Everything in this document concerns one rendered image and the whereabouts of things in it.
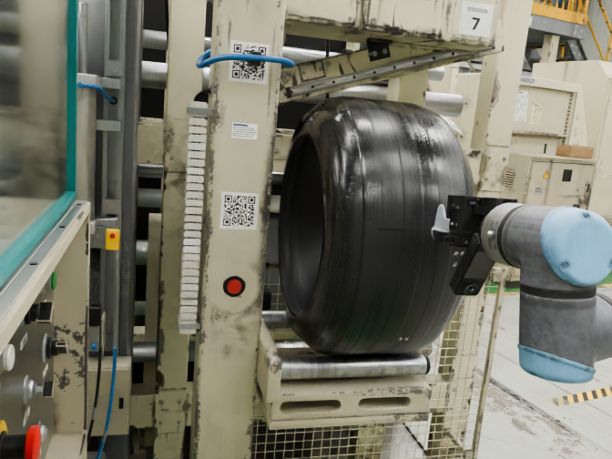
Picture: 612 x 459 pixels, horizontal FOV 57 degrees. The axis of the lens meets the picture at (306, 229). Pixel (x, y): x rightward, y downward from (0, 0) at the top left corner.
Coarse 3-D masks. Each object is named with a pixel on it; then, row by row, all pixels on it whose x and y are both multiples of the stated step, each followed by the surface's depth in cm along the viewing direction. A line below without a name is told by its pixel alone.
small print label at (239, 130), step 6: (234, 126) 111; (240, 126) 111; (246, 126) 112; (252, 126) 112; (234, 132) 111; (240, 132) 112; (246, 132) 112; (252, 132) 112; (246, 138) 112; (252, 138) 112
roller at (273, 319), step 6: (264, 312) 144; (270, 312) 145; (276, 312) 145; (282, 312) 146; (264, 318) 143; (270, 318) 144; (276, 318) 144; (282, 318) 144; (270, 324) 144; (276, 324) 144; (282, 324) 145; (288, 324) 145
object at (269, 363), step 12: (264, 324) 129; (264, 336) 122; (264, 348) 116; (276, 348) 117; (264, 360) 115; (276, 360) 112; (264, 372) 115; (276, 372) 112; (264, 384) 114; (276, 384) 113; (264, 396) 114; (276, 396) 113
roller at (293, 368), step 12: (288, 360) 118; (300, 360) 118; (312, 360) 119; (324, 360) 120; (336, 360) 120; (348, 360) 121; (360, 360) 122; (372, 360) 122; (384, 360) 123; (396, 360) 124; (408, 360) 124; (420, 360) 125; (288, 372) 117; (300, 372) 117; (312, 372) 118; (324, 372) 119; (336, 372) 119; (348, 372) 120; (360, 372) 121; (372, 372) 122; (384, 372) 122; (396, 372) 123; (408, 372) 124; (420, 372) 125
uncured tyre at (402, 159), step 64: (320, 128) 115; (384, 128) 109; (448, 128) 115; (320, 192) 155; (384, 192) 102; (448, 192) 106; (320, 256) 156; (384, 256) 102; (448, 256) 106; (320, 320) 112; (384, 320) 108; (448, 320) 113
